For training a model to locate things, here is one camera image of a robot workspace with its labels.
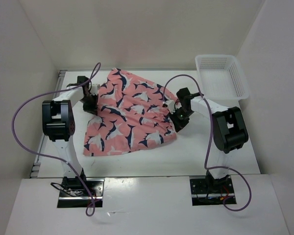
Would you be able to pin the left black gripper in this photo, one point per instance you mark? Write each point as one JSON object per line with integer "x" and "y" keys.
{"x": 92, "y": 109}

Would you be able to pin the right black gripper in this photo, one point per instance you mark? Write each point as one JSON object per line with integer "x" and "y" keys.
{"x": 178, "y": 124}

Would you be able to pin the pink shark print shorts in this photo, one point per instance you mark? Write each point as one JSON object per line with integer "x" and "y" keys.
{"x": 130, "y": 117}

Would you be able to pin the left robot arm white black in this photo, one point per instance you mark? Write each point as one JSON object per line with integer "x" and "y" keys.
{"x": 66, "y": 151}

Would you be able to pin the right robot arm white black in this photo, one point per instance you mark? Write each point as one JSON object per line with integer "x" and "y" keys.
{"x": 228, "y": 132}

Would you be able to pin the white plastic basket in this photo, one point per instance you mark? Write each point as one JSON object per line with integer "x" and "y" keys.
{"x": 222, "y": 79}

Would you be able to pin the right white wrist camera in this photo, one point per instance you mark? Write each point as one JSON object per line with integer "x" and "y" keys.
{"x": 171, "y": 105}

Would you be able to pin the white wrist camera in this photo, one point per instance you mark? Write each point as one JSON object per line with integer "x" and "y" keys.
{"x": 171, "y": 105}
{"x": 94, "y": 88}

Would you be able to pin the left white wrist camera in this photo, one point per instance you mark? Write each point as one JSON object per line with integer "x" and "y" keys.
{"x": 94, "y": 88}

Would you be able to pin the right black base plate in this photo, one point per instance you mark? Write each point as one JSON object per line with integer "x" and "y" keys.
{"x": 200, "y": 189}

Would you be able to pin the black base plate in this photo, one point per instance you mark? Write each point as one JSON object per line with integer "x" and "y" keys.
{"x": 200, "y": 189}
{"x": 95, "y": 188}

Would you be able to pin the aluminium table edge rail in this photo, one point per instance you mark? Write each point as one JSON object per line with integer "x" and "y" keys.
{"x": 55, "y": 115}

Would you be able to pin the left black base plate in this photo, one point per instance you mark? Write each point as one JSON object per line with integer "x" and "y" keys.
{"x": 95, "y": 188}

